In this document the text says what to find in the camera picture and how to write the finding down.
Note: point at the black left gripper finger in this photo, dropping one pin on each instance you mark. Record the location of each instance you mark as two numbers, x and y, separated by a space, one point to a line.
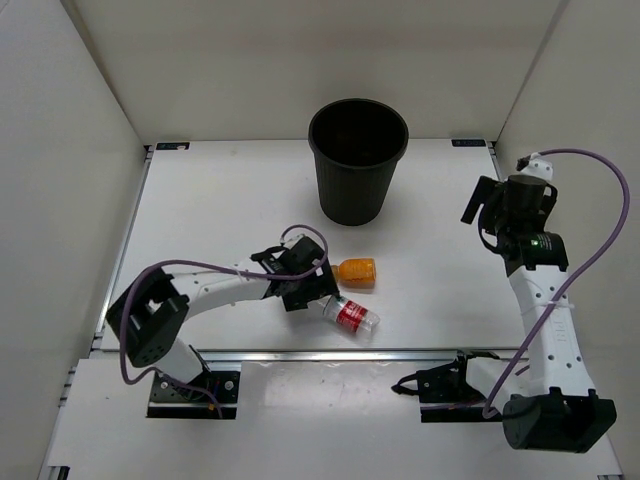
323 282
300 300

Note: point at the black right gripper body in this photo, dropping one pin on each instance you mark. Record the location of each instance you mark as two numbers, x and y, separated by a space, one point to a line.
500 216

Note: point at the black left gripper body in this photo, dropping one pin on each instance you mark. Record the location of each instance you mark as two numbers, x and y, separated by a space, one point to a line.
302 285

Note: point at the clear bottle red label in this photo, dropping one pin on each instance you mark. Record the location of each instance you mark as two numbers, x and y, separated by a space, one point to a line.
349 315

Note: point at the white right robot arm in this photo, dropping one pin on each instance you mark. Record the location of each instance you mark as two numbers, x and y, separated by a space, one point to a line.
544 397

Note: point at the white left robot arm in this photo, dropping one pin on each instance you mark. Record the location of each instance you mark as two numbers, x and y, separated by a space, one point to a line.
149 314

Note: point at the black plastic waste bin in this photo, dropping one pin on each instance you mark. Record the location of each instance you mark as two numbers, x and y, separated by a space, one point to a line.
357 144

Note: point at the orange juice bottle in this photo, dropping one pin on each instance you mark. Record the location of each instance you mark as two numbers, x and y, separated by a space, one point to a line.
359 273

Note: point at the right blue table sticker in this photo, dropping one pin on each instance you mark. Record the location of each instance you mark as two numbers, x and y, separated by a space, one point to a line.
468 143

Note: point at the blue table sticker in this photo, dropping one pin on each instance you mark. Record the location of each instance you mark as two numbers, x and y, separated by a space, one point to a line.
468 143
172 146

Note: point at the left blue table sticker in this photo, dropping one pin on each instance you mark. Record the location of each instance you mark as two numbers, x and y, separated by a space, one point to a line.
172 146

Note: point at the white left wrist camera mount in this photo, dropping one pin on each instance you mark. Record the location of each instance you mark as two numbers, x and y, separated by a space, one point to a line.
290 242

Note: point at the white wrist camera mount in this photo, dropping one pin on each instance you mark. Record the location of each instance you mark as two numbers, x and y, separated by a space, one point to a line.
290 242
535 165

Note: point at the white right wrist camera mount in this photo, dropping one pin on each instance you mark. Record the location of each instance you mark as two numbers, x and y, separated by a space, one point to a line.
535 165

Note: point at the aluminium front table rail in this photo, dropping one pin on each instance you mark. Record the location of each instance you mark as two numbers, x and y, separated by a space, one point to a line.
330 356

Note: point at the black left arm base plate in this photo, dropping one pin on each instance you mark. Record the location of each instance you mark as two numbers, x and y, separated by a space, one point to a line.
216 396

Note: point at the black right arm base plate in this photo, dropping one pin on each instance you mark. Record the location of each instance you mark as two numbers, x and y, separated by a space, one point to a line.
445 397

